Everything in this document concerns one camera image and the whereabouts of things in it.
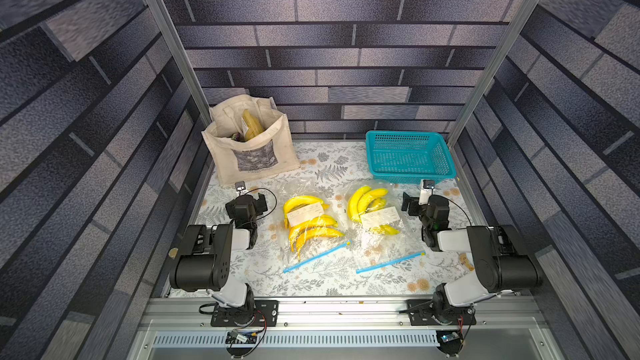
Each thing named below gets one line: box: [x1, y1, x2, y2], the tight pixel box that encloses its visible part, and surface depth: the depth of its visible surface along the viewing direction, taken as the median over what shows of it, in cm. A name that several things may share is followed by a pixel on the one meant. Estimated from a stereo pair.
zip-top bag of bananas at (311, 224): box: [276, 181, 352, 274], surface depth 89 cm
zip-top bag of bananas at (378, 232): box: [344, 178, 426, 275], surface depth 89 cm
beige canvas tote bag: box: [201, 94, 301, 187], surface depth 98 cm
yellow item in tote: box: [242, 108, 265, 141], surface depth 97 cm
